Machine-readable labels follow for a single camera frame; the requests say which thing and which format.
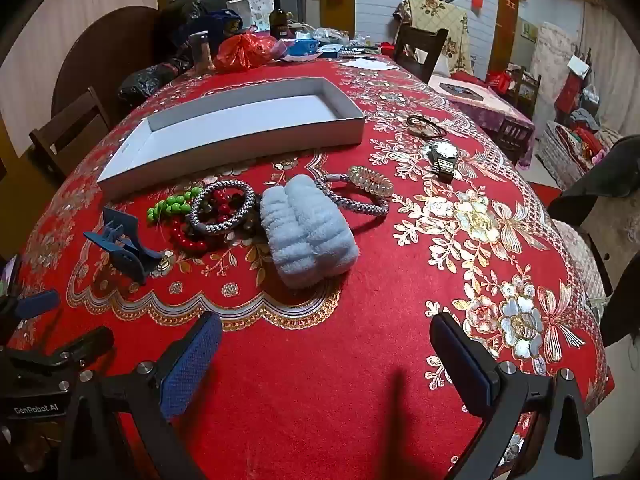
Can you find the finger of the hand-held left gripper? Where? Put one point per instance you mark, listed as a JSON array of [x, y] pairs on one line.
[[85, 342], [40, 304]]

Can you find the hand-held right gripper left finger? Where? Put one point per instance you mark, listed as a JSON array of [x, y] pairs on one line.
[[192, 365]]

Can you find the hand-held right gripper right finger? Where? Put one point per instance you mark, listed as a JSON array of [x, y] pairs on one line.
[[467, 365]]

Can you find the blue hair claw clip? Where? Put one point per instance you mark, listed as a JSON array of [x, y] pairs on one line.
[[122, 255]]

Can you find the light blue fluffy scrunchie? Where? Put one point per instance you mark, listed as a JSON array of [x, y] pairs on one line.
[[305, 230]]

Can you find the white cardboard tray box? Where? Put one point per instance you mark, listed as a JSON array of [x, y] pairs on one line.
[[240, 125]]

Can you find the red floral tablecloth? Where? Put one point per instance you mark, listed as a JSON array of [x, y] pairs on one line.
[[325, 360]]

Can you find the brown wooden chair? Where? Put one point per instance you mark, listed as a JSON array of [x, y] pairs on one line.
[[75, 125]]

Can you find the metal band wristwatch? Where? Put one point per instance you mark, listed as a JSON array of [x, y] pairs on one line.
[[442, 151]]

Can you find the cluttered bed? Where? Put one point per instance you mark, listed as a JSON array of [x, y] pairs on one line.
[[575, 145]]

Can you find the small black plastic bag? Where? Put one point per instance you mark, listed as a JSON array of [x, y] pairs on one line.
[[145, 82]]

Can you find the purple cloth covered table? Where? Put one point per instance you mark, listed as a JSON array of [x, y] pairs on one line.
[[480, 105]]

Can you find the round brown table top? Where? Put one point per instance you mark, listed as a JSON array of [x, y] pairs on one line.
[[110, 50]]

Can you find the red gift bag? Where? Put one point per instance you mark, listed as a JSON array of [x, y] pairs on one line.
[[500, 80]]

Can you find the glass jar with lid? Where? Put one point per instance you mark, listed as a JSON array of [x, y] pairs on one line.
[[202, 52]]

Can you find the red plastic bag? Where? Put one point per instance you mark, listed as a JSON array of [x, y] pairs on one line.
[[245, 52]]

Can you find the white paper sheet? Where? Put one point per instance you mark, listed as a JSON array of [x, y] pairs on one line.
[[367, 64]]

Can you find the dark wooden chair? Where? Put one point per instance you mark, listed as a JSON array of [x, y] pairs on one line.
[[417, 45]]

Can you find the large black plastic bag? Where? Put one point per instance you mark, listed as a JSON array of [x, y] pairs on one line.
[[190, 10]]

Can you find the blue tissue pack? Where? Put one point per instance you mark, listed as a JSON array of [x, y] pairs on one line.
[[302, 48]]

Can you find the beige curtains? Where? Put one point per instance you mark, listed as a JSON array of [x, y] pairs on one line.
[[607, 60]]

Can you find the blue bag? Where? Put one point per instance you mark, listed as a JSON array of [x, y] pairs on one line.
[[225, 22]]

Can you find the small white box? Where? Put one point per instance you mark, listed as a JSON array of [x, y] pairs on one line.
[[331, 51]]

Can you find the gold floral cloth cover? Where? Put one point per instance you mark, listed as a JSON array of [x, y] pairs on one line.
[[440, 15]]

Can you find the dark wine bottle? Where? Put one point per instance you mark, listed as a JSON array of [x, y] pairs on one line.
[[278, 20]]

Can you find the white paper gift bag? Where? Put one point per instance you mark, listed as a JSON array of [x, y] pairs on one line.
[[252, 10]]

